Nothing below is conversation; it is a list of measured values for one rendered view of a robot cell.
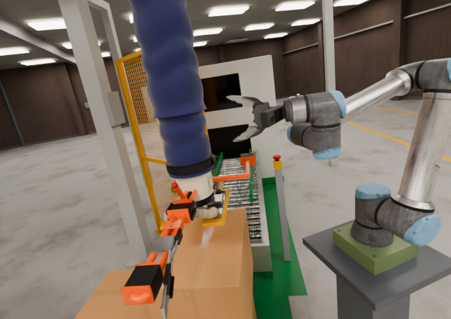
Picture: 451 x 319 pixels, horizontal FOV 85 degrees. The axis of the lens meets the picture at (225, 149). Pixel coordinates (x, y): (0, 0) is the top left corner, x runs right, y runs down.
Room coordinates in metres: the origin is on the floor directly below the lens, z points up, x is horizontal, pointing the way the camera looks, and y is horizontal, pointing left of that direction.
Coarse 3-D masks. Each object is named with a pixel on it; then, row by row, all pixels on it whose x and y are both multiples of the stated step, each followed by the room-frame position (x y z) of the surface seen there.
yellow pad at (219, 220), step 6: (216, 192) 1.17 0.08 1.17; (222, 192) 1.21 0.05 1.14; (228, 192) 1.21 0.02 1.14; (228, 198) 1.16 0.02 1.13; (216, 204) 1.04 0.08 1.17; (222, 204) 1.08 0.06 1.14; (222, 210) 1.02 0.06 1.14; (222, 216) 0.98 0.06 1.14; (204, 222) 0.95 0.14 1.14; (210, 222) 0.95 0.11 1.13; (216, 222) 0.94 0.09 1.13; (222, 222) 0.94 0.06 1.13
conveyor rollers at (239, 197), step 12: (228, 168) 3.30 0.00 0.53; (240, 168) 3.19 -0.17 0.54; (252, 168) 3.10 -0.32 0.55; (240, 180) 2.76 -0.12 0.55; (252, 180) 2.72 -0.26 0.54; (240, 192) 2.47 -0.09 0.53; (228, 204) 2.22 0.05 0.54; (240, 204) 2.20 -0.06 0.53; (252, 204) 2.12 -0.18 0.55; (252, 216) 1.92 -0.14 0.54; (252, 228) 1.75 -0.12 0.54; (252, 240) 1.58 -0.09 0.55
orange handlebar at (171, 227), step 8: (248, 160) 1.33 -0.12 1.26; (248, 168) 1.20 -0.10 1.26; (224, 176) 1.14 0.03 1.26; (232, 176) 1.13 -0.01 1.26; (240, 176) 1.12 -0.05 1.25; (248, 176) 1.13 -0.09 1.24; (184, 192) 1.03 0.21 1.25; (184, 216) 0.81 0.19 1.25; (168, 224) 0.76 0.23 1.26; (176, 224) 0.76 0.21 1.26; (168, 232) 0.74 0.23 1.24; (176, 232) 0.72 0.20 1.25; (152, 256) 0.62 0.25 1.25; (128, 296) 0.48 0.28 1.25; (136, 296) 0.48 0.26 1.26; (144, 296) 0.48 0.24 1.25; (136, 304) 0.47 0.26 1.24
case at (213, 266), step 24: (240, 216) 1.28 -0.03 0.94; (192, 240) 1.12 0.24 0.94; (216, 240) 1.09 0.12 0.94; (240, 240) 1.06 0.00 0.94; (192, 264) 0.94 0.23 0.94; (216, 264) 0.92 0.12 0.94; (240, 264) 0.90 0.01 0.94; (192, 288) 0.81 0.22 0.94; (216, 288) 0.79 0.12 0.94; (240, 288) 0.79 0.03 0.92; (168, 312) 0.83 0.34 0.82; (192, 312) 0.81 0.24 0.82; (216, 312) 0.79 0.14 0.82; (240, 312) 0.78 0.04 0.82
